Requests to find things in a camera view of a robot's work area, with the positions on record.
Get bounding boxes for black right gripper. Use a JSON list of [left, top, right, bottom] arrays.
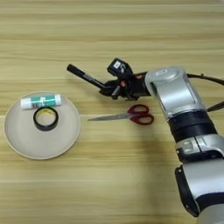
[[98, 71, 151, 102]]

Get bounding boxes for black marker pen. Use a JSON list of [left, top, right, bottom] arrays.
[[66, 63, 107, 89]]

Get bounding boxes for black tape roll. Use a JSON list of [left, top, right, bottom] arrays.
[[32, 106, 60, 132]]

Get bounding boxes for round beige plate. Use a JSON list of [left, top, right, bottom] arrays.
[[3, 90, 81, 161]]

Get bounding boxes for black box with white label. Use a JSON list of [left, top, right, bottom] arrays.
[[106, 57, 134, 78]]

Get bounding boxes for white green glue stick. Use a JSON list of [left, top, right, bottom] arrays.
[[19, 93, 63, 111]]

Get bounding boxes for red handled scissors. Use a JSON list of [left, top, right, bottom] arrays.
[[87, 103, 155, 127]]

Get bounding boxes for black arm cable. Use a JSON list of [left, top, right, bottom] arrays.
[[185, 73, 224, 114]]

